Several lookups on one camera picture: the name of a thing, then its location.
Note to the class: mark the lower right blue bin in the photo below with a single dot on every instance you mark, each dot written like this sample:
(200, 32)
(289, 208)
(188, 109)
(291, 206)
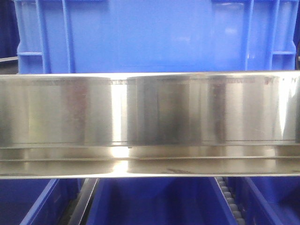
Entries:
(267, 200)

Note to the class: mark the right roller track rail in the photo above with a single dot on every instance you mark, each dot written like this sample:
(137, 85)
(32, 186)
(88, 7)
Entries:
(230, 200)

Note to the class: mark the stainless steel rack rail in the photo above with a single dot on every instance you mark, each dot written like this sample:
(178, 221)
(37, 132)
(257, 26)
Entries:
(150, 124)

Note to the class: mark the lower middle blue bin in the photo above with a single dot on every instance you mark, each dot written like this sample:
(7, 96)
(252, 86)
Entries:
(160, 201)

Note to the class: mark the lower left blue bin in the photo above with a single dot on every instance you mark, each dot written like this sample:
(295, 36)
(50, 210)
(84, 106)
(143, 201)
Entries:
(36, 201)

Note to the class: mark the left steel divider rail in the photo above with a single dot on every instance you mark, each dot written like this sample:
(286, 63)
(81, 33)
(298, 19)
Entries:
(77, 211)

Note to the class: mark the large blue plastic bin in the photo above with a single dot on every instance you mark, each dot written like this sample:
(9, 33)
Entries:
(113, 36)

